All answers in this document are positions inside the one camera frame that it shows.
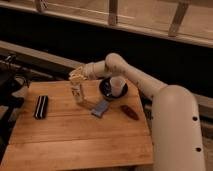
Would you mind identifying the black striped case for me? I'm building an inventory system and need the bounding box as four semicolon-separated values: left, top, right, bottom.
34;95;49;120

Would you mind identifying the clear plastic bottle white label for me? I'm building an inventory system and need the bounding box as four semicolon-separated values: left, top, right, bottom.
70;82;85;104

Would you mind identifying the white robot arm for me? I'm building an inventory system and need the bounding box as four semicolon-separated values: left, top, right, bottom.
69;53;206;171

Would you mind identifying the dark red oblong object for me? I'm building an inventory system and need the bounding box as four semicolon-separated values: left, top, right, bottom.
120;105;139;120

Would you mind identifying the blue sponge block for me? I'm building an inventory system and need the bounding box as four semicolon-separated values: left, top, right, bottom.
91;100;109;118

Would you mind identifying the white cup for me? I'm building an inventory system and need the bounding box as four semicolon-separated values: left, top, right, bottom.
110;76;126;97

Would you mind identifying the black equipment at left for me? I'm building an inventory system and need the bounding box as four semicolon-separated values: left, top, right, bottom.
0;55;29;163

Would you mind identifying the black saucer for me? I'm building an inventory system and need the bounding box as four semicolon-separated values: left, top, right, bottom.
99;78;128;101

